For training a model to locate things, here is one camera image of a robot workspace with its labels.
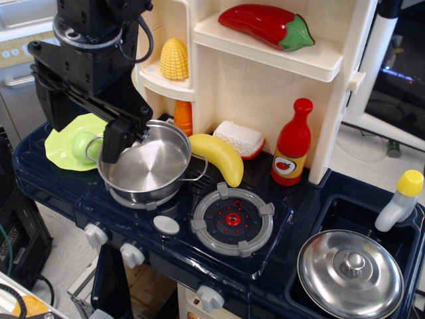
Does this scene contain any grey right stove knob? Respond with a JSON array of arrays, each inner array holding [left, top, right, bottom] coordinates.
[[197, 285, 224, 313]]

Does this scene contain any yellow toy banana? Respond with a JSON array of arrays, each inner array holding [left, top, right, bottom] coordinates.
[[189, 134, 244, 187]]

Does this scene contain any green toy apple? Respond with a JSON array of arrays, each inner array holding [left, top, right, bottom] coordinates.
[[72, 132, 102, 164]]

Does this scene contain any grey left stove burner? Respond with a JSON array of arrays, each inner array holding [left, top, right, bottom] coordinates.
[[104, 183, 179, 211]]

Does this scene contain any grey stove knob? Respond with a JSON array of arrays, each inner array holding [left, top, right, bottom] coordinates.
[[120, 243, 145, 268], [197, 285, 224, 313], [84, 223, 108, 249]]

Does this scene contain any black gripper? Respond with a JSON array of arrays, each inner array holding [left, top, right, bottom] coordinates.
[[27, 41, 153, 163]]

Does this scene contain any grey stove burner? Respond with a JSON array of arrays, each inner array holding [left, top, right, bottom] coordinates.
[[190, 182, 275, 258], [104, 183, 179, 211]]

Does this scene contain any grey metal cabinet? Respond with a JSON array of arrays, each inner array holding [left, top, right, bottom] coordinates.
[[1, 1, 58, 148]]

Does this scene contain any red toy chili pepper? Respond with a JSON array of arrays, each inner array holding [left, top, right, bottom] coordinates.
[[218, 4, 315, 52]]

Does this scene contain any black computer case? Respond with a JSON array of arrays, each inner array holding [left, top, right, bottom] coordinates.
[[1, 136, 52, 290]]

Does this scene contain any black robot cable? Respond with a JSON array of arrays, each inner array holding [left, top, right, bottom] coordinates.
[[116, 14, 155, 64]]

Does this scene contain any grey middle stove knob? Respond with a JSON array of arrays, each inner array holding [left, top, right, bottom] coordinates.
[[120, 243, 145, 268]]

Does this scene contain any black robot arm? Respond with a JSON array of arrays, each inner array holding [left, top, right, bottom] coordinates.
[[28, 1, 153, 163]]

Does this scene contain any yellow toy corn cob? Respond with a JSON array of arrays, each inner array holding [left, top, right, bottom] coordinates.
[[160, 38, 189, 80]]

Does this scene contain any grey left stove knob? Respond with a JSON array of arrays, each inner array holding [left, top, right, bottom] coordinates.
[[84, 223, 108, 249]]

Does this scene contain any dark blue toy kitchen counter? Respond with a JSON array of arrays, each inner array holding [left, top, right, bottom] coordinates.
[[13, 124, 424, 318]]

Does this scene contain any stainless steel pot lid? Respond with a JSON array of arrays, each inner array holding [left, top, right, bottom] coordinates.
[[297, 230, 404, 318]]

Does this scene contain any grey toy faucet yellow cap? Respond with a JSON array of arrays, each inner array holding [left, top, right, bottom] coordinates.
[[375, 169, 424, 232]]

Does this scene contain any green toy plate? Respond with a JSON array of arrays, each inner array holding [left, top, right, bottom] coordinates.
[[44, 114, 106, 171]]

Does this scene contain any orange toy carrot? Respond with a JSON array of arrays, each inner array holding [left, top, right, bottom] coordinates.
[[174, 100, 193, 136]]

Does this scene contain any red toy ketchup bottle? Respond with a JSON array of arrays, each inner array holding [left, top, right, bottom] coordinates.
[[271, 98, 313, 186]]

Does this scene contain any grey right stove burner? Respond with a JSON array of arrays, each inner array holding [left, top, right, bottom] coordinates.
[[190, 182, 275, 258]]

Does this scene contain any grey oval stove button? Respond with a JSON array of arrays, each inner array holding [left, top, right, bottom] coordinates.
[[153, 215, 180, 235]]

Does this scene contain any white red toy sushi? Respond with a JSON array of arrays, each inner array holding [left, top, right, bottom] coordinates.
[[213, 121, 266, 160]]

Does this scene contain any cream toy kitchen shelf unit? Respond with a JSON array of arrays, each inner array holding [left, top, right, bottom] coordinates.
[[133, 1, 377, 184]]

